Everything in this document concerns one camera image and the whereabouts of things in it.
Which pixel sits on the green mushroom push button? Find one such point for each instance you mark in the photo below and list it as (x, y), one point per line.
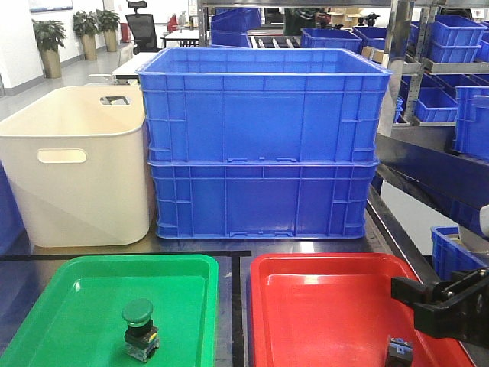
(141, 336)

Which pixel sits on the cream plastic basket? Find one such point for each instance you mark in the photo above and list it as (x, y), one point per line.
(76, 163)

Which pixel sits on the blue stacking crate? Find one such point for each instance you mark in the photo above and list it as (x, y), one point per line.
(235, 201)
(235, 105)

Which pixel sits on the potted plant left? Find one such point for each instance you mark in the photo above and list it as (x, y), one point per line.
(49, 36)

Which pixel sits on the red plastic tray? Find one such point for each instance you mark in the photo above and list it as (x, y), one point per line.
(335, 309)

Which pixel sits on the blue bin right shelf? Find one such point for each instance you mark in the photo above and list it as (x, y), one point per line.
(435, 105)

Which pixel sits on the potted plant right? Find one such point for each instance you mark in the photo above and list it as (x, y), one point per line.
(108, 22)

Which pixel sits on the blue bin lower right floor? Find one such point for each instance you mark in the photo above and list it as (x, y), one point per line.
(449, 254)

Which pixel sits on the potted plant middle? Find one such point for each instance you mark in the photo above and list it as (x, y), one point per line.
(85, 27)

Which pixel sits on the lower blue stacking crate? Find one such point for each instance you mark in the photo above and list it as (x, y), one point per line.
(235, 201)

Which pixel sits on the black office chair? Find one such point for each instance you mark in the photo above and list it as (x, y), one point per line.
(142, 28)

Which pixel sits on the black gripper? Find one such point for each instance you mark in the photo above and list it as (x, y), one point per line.
(456, 309)

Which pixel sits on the upper blue stacking crate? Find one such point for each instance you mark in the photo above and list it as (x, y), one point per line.
(235, 105)

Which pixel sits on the green plastic tray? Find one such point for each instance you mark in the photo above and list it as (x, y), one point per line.
(77, 321)

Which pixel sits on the potted plant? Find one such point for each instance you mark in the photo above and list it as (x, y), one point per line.
(49, 36)
(85, 27)
(108, 22)

